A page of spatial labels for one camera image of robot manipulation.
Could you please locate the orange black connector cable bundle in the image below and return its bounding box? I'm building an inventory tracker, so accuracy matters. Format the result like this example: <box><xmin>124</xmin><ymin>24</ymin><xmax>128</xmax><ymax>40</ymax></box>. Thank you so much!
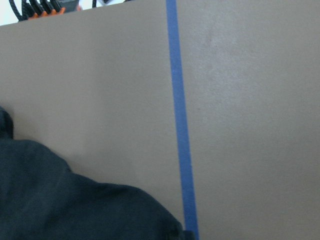
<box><xmin>8</xmin><ymin>0</ymin><xmax>66</xmax><ymax>21</ymax></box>

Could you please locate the black graphic t-shirt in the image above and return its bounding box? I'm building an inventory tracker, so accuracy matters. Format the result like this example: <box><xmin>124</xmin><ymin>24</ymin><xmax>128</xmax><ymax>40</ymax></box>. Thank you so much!
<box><xmin>0</xmin><ymin>109</ymin><xmax>195</xmax><ymax>240</ymax></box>

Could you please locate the brown paper table cover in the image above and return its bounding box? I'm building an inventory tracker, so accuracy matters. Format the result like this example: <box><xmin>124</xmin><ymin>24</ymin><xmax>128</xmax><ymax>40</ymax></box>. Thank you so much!
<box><xmin>0</xmin><ymin>0</ymin><xmax>320</xmax><ymax>240</ymax></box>

